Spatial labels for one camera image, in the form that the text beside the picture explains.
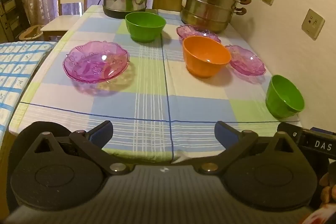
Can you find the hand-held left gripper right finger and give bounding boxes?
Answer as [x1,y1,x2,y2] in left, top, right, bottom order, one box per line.
[198,121,308,175]

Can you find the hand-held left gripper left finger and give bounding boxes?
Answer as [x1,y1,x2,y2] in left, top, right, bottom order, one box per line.
[23,120,132,176]

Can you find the green plastic bowl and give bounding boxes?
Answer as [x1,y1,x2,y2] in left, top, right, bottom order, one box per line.
[265,75,305,119]
[125,12,167,43]

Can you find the purple transparent plate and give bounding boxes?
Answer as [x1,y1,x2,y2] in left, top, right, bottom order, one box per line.
[225,45,266,77]
[176,25,222,44]
[62,41,130,83]

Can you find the orange plastic bowl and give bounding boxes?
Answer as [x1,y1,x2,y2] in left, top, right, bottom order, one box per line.
[183,36,232,79]

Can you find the person's right hand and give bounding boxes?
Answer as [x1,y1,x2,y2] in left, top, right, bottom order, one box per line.
[319,170,336,205]

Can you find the checked tablecloth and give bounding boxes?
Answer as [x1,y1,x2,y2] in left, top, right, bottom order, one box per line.
[8,5,302,164]

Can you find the blue patterned white cloth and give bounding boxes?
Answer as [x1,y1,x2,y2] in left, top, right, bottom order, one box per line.
[0,41,58,132]

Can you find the white wooden chair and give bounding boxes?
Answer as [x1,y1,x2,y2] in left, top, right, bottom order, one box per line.
[40,0,90,42]

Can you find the woven basket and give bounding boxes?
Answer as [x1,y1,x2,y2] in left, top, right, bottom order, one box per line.
[19,25,44,41]

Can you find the wall socket with switch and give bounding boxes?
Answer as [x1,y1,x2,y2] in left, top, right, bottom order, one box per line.
[301,9,325,40]

